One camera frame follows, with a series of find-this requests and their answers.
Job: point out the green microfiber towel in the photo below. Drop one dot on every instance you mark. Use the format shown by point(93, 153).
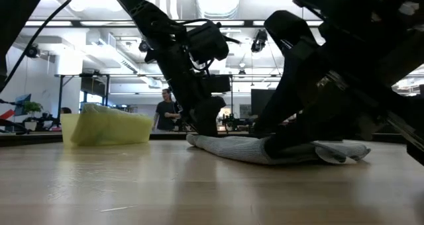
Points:
point(112, 127)

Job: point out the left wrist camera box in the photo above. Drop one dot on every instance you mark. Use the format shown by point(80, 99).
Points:
point(217, 83)

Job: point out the small plant in white pot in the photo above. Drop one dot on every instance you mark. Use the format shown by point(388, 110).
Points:
point(32, 112)

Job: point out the black hanging camera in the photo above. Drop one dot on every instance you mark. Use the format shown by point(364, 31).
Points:
point(259, 41)
point(143, 46)
point(32, 51)

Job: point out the black overhead frame beam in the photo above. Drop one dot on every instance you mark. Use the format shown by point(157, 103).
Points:
point(99, 23)

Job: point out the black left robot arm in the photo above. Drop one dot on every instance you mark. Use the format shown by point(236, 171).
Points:
point(145, 13)

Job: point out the grey microfiber towel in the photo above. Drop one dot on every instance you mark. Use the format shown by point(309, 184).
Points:
point(238, 149)

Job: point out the red object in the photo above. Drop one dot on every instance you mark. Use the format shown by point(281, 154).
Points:
point(6, 114)

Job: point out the black monitor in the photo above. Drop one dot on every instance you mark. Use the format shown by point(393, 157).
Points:
point(260, 101)

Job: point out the black background robot arm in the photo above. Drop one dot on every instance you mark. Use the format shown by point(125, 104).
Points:
point(232, 121)

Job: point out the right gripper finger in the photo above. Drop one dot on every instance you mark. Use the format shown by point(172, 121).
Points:
point(291, 69)
point(318, 119)

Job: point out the person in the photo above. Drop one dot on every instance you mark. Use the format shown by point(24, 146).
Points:
point(165, 114)
point(65, 110)

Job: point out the blue object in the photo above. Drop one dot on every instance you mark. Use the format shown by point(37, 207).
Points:
point(22, 102)

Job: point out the black background rig frame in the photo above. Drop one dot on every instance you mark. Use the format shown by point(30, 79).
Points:
point(231, 96)
point(96, 82)

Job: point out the black aluminium table frame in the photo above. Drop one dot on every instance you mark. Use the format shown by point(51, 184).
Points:
point(30, 138)

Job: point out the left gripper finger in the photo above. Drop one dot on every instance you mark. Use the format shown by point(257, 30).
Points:
point(207, 117)

